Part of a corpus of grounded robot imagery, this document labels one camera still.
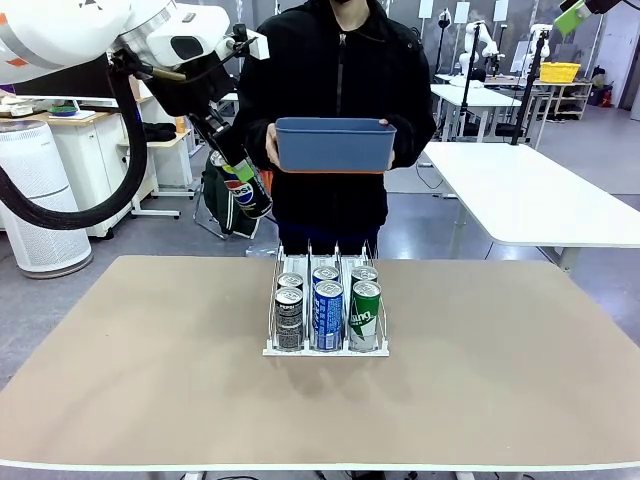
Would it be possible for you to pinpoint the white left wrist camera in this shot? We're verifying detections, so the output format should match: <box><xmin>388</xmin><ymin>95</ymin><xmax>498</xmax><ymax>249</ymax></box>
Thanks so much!
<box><xmin>214</xmin><ymin>22</ymin><xmax>271</xmax><ymax>64</ymax></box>

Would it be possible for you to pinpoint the large white table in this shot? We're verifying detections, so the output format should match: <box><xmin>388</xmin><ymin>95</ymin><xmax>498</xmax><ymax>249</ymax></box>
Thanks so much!
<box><xmin>422</xmin><ymin>142</ymin><xmax>640</xmax><ymax>274</ymax></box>

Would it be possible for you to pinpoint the person's right forearm black sleeve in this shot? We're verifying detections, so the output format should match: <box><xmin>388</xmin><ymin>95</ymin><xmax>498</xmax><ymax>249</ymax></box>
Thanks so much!
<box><xmin>232</xmin><ymin>112</ymin><xmax>275</xmax><ymax>174</ymax></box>

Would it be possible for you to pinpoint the yellow plastic basket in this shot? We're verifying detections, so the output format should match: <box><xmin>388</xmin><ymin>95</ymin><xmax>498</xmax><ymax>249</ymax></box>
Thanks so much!
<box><xmin>539</xmin><ymin>60</ymin><xmax>582</xmax><ymax>84</ymax></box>

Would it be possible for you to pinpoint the white air purifier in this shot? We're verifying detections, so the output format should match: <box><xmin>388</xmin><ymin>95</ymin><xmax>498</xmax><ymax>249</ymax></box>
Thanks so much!
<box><xmin>0</xmin><ymin>118</ymin><xmax>95</xmax><ymax>279</ymax></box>

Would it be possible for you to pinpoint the person's right hand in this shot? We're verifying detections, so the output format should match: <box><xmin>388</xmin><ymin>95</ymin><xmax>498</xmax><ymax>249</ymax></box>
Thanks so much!
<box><xmin>265</xmin><ymin>122</ymin><xmax>281</xmax><ymax>169</ymax></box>

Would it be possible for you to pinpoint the blue bin with orange handles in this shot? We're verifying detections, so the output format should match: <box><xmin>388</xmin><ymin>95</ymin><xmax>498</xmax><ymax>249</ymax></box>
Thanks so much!
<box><xmin>274</xmin><ymin>117</ymin><xmax>398</xmax><ymax>175</ymax></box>

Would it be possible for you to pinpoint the person's left hand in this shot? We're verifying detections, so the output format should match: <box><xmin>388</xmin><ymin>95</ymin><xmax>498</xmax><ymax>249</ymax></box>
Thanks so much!
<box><xmin>378</xmin><ymin>117</ymin><xmax>399</xmax><ymax>171</ymax></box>

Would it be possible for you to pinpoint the white cabinet desk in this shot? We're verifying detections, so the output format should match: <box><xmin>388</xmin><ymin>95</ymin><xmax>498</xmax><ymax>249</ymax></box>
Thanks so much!
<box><xmin>22</xmin><ymin>94</ymin><xmax>195</xmax><ymax>239</ymax></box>

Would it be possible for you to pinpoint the blue Pocari Sweat can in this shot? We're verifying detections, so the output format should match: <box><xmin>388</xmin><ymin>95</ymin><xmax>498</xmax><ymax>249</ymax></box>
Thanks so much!
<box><xmin>312</xmin><ymin>279</ymin><xmax>345</xmax><ymax>351</ymax></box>
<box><xmin>312</xmin><ymin>264</ymin><xmax>340</xmax><ymax>286</ymax></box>

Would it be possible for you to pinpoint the white wire can dispenser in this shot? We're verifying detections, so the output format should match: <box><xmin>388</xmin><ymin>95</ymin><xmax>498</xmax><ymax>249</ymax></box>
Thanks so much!
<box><xmin>262</xmin><ymin>237</ymin><xmax>391</xmax><ymax>358</ymax></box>

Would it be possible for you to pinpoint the person's left forearm black sleeve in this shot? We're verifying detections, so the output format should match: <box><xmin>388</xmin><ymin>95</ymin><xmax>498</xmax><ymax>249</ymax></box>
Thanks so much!
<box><xmin>394</xmin><ymin>114</ymin><xmax>439</xmax><ymax>169</ymax></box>

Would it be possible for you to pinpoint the person in black jacket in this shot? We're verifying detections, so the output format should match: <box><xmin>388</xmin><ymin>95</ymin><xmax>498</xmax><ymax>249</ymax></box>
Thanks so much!
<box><xmin>230</xmin><ymin>0</ymin><xmax>440</xmax><ymax>257</ymax></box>

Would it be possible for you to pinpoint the metal folding chair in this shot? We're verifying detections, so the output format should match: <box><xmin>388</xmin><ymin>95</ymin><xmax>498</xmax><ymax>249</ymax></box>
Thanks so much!
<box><xmin>192</xmin><ymin>169</ymin><xmax>281</xmax><ymax>240</ymax></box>

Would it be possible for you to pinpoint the small white side table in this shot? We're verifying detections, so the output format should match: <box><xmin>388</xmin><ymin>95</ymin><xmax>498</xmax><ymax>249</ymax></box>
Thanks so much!
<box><xmin>117</xmin><ymin>128</ymin><xmax>197</xmax><ymax>220</ymax></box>

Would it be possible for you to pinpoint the wooden shelf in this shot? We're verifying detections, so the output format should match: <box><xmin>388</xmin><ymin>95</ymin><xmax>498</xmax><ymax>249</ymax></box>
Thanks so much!
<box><xmin>537</xmin><ymin>79</ymin><xmax>595</xmax><ymax>122</ymax></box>

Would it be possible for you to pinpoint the black hat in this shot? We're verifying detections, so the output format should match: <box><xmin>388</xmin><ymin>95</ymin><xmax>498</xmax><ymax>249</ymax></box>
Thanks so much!
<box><xmin>142</xmin><ymin>122</ymin><xmax>178</xmax><ymax>143</ymax></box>

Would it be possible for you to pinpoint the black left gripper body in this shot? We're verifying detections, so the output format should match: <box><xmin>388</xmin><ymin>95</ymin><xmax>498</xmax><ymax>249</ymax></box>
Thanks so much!
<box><xmin>149</xmin><ymin>62</ymin><xmax>237</xmax><ymax>120</ymax></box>

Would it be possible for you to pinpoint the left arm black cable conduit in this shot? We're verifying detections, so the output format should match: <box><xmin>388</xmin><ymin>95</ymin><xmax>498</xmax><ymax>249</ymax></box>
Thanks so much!
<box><xmin>0</xmin><ymin>49</ymin><xmax>150</xmax><ymax>231</ymax></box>

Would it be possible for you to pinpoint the black tripod stand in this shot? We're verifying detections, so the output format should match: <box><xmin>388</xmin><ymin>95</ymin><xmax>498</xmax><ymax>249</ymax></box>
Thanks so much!
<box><xmin>509</xmin><ymin>29</ymin><xmax>550</xmax><ymax>146</ymax></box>

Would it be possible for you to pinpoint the white background table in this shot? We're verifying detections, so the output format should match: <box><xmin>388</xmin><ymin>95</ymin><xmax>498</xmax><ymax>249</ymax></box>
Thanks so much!
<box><xmin>430</xmin><ymin>83</ymin><xmax>524</xmax><ymax>144</ymax></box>

